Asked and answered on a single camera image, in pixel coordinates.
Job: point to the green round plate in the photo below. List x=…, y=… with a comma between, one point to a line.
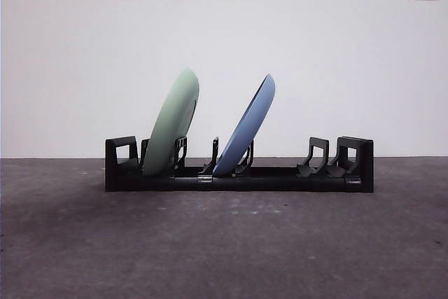
x=171, y=120

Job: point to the black plate rack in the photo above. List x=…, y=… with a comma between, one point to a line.
x=280, y=183

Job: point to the blue round plate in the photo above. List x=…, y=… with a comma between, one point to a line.
x=245, y=127

